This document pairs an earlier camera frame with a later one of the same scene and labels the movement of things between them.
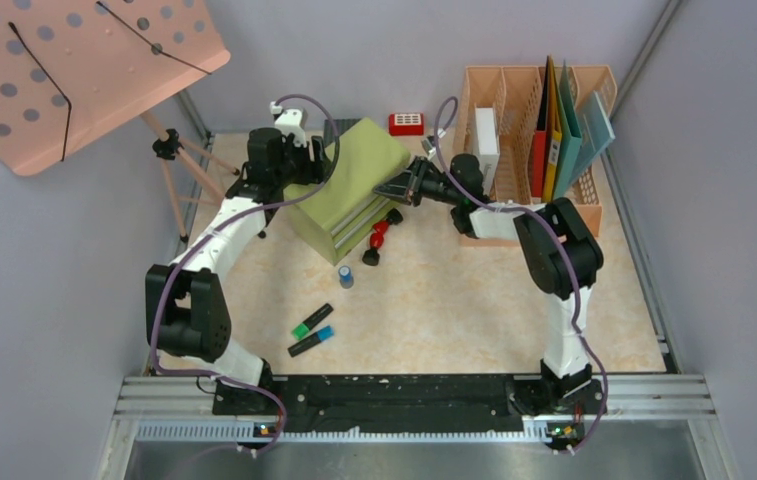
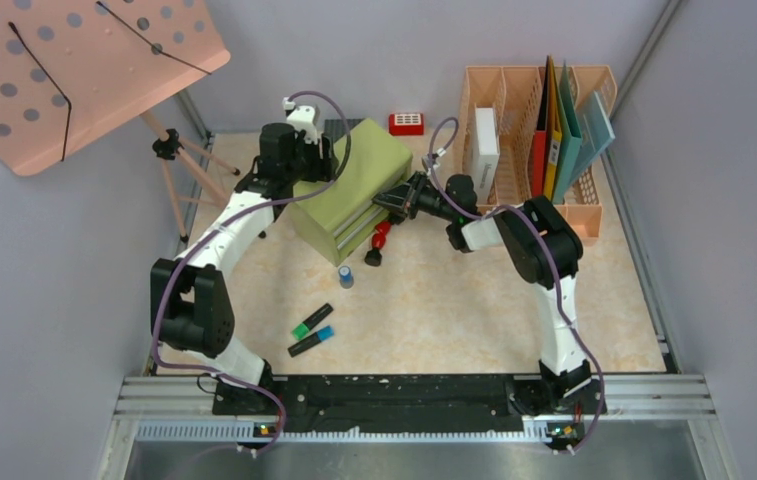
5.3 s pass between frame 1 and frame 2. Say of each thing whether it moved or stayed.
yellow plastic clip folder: stayed
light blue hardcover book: stayed
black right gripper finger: moved
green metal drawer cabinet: stayed
